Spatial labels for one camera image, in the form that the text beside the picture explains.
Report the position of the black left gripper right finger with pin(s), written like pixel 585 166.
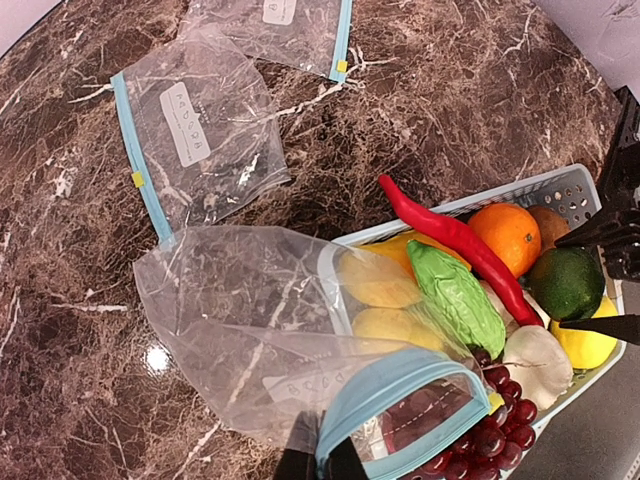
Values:
pixel 344 463

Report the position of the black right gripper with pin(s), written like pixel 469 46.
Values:
pixel 616 232

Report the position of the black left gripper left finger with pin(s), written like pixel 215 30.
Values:
pixel 298 458

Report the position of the green avocado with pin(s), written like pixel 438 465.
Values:
pixel 567 283

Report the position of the clear zip bag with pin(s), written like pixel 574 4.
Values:
pixel 198 126
pixel 309 35
pixel 243 313

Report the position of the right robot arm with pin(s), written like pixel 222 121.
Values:
pixel 618 185

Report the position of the yellow lemon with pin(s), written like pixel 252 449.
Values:
pixel 586 350

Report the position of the brown potato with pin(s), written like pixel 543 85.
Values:
pixel 552 226

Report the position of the light blue plastic basket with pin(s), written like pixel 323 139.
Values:
pixel 570 191

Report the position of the white garlic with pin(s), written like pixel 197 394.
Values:
pixel 536 360

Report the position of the orange fruit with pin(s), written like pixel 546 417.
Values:
pixel 512 234

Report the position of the purple grape bunch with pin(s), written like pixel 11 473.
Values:
pixel 485 450

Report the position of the red chili pepper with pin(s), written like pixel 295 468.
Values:
pixel 459 237

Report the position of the green cucumber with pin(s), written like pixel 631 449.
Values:
pixel 455 299

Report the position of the yellow mango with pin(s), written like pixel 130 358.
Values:
pixel 376 280

